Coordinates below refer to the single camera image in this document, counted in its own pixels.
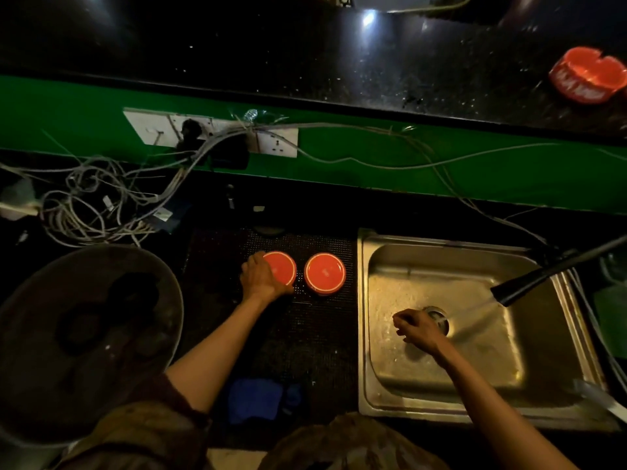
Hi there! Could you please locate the person's right hand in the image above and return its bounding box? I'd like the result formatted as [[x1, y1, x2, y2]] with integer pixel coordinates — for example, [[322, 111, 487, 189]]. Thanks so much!
[[392, 308, 452, 358]]

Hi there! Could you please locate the person's left hand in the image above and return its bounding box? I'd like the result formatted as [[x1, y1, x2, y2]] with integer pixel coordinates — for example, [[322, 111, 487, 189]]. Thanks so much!
[[239, 252, 295, 305]]

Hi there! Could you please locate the red round ashtray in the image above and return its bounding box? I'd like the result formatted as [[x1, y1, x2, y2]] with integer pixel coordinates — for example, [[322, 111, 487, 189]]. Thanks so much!
[[263, 251, 297, 288], [304, 252, 347, 295]]

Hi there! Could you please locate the person's right forearm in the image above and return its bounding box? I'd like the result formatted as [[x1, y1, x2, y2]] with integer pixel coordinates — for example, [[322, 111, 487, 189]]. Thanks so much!
[[433, 340, 582, 470]]

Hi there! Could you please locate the person's left forearm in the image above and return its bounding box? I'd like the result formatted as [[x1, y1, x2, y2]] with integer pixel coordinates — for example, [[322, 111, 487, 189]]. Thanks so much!
[[166, 294, 278, 415]]

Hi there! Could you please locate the metal sink drain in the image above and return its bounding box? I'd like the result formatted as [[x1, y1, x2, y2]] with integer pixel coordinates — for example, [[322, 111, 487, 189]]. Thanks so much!
[[423, 305, 450, 336]]

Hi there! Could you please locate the black perforated mat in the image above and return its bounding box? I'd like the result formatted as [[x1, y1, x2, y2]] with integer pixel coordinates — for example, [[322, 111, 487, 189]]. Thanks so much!
[[180, 228, 361, 437]]

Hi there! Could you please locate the stainless steel sink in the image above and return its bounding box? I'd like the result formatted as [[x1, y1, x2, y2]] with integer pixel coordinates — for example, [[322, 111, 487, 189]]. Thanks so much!
[[357, 228, 624, 433]]

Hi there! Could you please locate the blue cloth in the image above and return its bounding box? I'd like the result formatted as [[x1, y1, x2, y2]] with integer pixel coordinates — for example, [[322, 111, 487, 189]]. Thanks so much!
[[226, 378, 305, 427]]

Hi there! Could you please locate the black faucet spout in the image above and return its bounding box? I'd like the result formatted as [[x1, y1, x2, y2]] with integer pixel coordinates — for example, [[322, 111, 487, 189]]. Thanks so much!
[[490, 234, 627, 308]]

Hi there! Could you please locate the black power adapter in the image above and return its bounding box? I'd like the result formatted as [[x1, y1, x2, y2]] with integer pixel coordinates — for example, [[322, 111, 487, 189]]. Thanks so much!
[[210, 134, 251, 171]]

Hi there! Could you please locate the clear plastic wrap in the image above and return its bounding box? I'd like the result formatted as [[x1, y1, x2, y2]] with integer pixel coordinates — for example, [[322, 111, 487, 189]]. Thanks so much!
[[229, 108, 291, 127]]

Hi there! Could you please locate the black plug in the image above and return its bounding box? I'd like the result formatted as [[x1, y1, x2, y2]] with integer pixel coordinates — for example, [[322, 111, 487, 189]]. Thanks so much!
[[177, 118, 207, 153]]

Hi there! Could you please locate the person's camouflage shirt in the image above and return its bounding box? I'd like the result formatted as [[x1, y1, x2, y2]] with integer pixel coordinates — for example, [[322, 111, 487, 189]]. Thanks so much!
[[53, 374, 449, 470]]

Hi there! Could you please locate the flat metal utensil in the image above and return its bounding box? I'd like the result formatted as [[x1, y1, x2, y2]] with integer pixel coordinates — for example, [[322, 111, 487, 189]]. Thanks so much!
[[572, 379, 627, 425]]

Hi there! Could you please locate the large round metal tray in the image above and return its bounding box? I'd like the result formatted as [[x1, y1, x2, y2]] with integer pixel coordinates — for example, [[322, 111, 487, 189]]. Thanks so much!
[[0, 244, 185, 449]]

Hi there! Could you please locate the red notched ashtray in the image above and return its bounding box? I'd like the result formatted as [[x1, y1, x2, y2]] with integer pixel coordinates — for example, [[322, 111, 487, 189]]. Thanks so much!
[[549, 46, 627, 104]]

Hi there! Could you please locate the long thin grey cable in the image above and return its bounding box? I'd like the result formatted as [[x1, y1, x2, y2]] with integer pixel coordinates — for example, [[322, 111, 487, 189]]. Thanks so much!
[[245, 121, 559, 247]]

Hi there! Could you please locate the tangle of grey cables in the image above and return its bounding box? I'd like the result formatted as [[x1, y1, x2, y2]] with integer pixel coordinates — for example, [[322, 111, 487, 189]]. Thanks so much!
[[0, 123, 255, 249]]

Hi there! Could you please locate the white wall socket panel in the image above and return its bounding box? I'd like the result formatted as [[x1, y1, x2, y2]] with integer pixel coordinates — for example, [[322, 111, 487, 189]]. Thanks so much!
[[122, 108, 300, 159]]

